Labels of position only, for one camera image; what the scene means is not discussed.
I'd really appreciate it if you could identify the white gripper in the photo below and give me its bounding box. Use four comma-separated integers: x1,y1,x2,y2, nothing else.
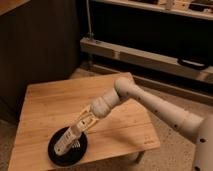
75,89,120,133

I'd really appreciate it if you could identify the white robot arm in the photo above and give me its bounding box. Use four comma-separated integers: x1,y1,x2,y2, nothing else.
76,77,213,171

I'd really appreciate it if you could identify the black ceramic bowl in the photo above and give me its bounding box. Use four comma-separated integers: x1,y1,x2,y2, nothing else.
47,127,88,167

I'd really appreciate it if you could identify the wooden table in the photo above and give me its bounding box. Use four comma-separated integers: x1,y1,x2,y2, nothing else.
8,74,160,171

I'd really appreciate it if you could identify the metal pole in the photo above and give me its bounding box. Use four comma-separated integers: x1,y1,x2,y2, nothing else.
86,0,94,40

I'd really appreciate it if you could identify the wooden shelf beam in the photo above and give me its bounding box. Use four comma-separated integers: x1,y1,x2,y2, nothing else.
80,37,213,84

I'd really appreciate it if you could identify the upper wooden shelf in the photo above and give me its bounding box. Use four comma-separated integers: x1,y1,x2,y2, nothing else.
92,0,213,21

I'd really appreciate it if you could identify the black handle on shelf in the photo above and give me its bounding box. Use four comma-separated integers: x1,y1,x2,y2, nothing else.
177,58,209,70

